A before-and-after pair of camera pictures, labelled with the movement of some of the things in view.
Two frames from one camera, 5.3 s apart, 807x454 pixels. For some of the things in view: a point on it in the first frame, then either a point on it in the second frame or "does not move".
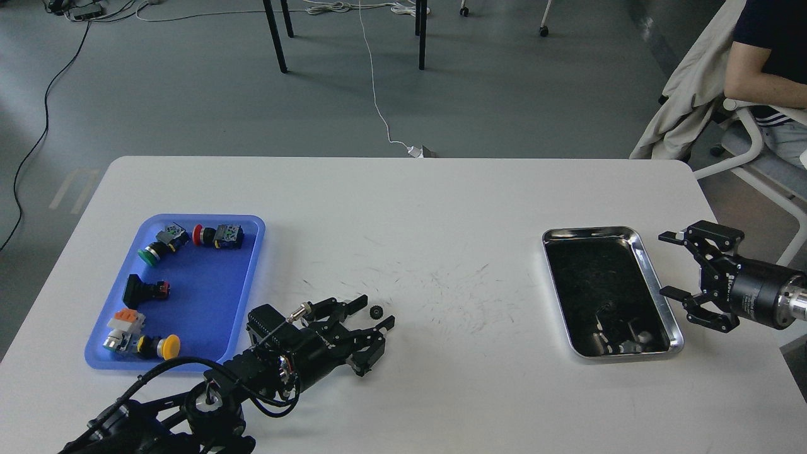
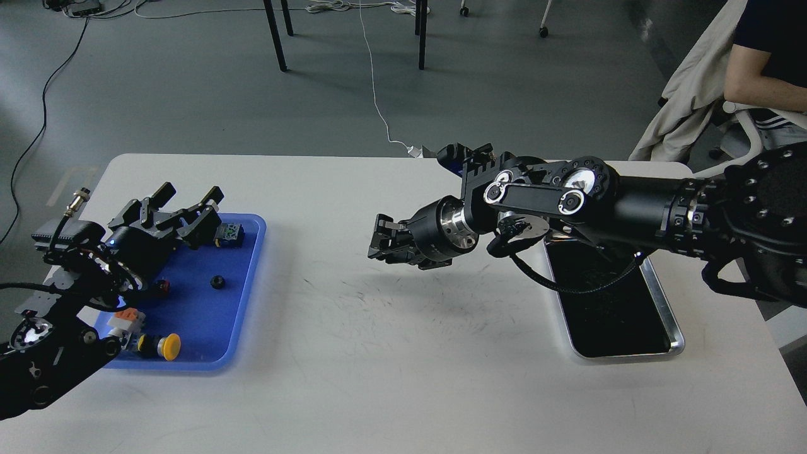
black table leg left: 275,33 does not move
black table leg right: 420,24 does not move
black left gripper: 319,347 -> 133,256
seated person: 766,64 does not move
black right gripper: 743,286 -> 444,231
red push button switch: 224,236 does not move
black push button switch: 376,312 -> 217,282
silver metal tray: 609,301 does not move
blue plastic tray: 207,309 does not move
